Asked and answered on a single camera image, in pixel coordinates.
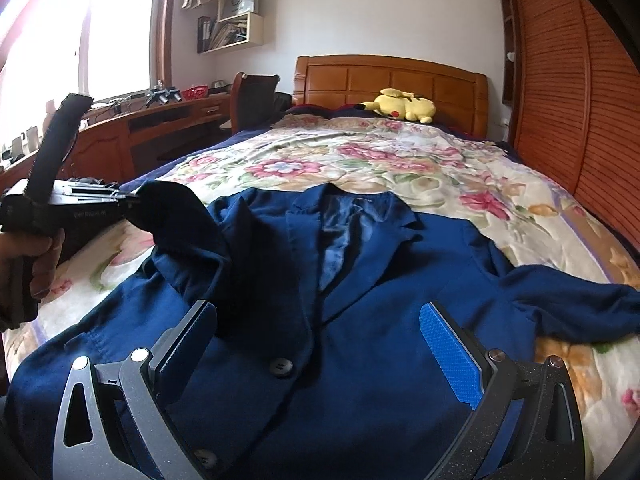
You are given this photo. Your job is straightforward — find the white wall shelf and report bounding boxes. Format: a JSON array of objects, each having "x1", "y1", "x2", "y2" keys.
[{"x1": 196, "y1": 0, "x2": 268, "y2": 55}]

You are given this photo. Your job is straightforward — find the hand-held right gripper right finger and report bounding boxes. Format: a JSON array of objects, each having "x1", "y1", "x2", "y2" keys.
[{"x1": 419, "y1": 301, "x2": 586, "y2": 480}]

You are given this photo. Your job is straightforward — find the wooden louvered wardrobe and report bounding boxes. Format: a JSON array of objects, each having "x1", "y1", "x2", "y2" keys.
[{"x1": 495, "y1": 0, "x2": 640, "y2": 251}]

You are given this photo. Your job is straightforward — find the person's left hand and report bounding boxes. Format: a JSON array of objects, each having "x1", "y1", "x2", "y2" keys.
[{"x1": 29, "y1": 229, "x2": 67, "y2": 302}]

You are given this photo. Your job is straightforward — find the yellow plush toy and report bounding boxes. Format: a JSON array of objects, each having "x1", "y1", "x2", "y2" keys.
[{"x1": 356, "y1": 88, "x2": 437, "y2": 125}]

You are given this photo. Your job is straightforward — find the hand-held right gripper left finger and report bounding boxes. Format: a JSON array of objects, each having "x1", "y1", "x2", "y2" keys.
[{"x1": 52, "y1": 299, "x2": 218, "y2": 480}]

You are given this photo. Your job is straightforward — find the dark wooden chair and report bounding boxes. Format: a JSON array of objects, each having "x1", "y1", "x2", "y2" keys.
[{"x1": 230, "y1": 72, "x2": 281, "y2": 136}]

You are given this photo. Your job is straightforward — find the floral quilt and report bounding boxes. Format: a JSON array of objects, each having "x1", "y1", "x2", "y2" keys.
[{"x1": 4, "y1": 115, "x2": 640, "y2": 480}]

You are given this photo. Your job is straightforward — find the wooden desk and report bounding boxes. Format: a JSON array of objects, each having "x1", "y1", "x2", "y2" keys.
[{"x1": 0, "y1": 92, "x2": 233, "y2": 196}]

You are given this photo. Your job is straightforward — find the wooden bed headboard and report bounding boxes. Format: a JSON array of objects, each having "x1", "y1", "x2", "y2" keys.
[{"x1": 292, "y1": 55, "x2": 488, "y2": 138}]

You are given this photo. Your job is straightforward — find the bright window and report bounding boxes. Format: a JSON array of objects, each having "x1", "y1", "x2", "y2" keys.
[{"x1": 0, "y1": 0, "x2": 168, "y2": 151}]

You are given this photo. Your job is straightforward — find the navy blue jacket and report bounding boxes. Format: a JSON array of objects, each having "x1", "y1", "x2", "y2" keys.
[{"x1": 5, "y1": 182, "x2": 640, "y2": 480}]

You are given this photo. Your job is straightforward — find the dark twin-lens gadget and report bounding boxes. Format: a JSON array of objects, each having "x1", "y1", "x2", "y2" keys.
[{"x1": 145, "y1": 87, "x2": 183, "y2": 108}]

